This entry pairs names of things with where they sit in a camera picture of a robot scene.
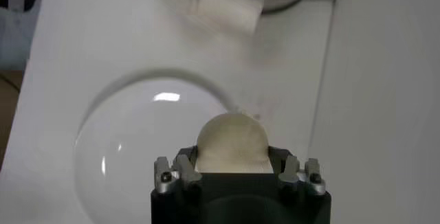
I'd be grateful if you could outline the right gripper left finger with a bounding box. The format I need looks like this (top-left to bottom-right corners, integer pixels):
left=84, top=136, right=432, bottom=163
left=153, top=146, right=204, bottom=195

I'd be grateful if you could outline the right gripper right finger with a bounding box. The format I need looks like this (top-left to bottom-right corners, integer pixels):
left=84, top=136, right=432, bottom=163
left=267, top=146, right=327, bottom=196

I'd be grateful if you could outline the white steamed baozi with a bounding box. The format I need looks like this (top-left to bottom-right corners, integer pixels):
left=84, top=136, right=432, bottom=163
left=195, top=112, right=274, bottom=174

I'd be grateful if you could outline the perforated steel steamer basket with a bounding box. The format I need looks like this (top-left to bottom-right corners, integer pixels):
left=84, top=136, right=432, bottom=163
left=171, top=0, right=341, bottom=34

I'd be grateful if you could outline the large white plate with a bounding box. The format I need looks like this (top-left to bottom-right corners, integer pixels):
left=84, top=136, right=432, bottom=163
left=74, top=76, right=239, bottom=224

